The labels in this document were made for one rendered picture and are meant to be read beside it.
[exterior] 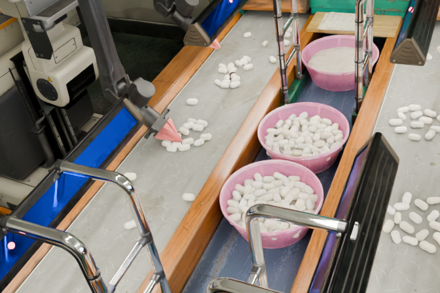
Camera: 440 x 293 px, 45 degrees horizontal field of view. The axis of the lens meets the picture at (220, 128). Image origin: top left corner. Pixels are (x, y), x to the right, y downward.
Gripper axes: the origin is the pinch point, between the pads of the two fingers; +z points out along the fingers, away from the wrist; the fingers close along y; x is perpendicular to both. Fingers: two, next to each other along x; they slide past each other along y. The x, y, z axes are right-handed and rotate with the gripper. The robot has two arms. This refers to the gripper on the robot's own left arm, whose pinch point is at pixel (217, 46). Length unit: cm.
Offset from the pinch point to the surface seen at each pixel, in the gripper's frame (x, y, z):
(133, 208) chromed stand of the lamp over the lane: -37, -97, 7
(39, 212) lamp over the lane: -31, -106, -6
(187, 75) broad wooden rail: 10.5, -10.8, -2.3
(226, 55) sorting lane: 6.4, 6.6, 4.6
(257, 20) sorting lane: 5.4, 36.1, 6.2
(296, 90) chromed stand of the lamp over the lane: -12.2, -7.4, 30.5
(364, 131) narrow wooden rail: -34, -31, 48
